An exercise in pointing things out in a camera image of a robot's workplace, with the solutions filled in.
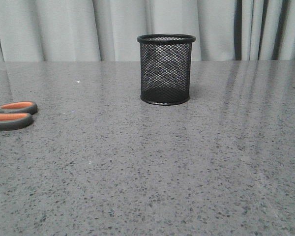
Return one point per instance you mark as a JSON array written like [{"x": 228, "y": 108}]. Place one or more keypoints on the grey orange handled scissors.
[{"x": 17, "y": 115}]

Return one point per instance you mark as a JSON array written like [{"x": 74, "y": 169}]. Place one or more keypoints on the black mesh pen bucket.
[{"x": 165, "y": 68}]

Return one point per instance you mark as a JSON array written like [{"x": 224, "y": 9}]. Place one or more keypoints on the grey pleated curtain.
[{"x": 106, "y": 30}]

